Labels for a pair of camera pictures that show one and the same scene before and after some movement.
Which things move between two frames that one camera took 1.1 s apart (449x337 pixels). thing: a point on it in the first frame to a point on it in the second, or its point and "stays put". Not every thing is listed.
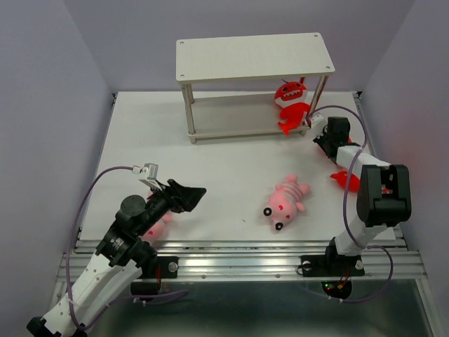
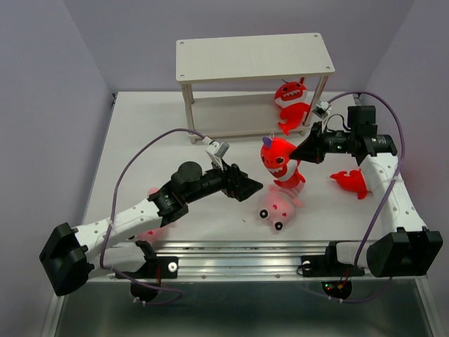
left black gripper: (182, 198) to (236, 180)
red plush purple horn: (354, 182) to (275, 154)
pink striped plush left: (159, 232) stays put
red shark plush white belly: (295, 102) stays put
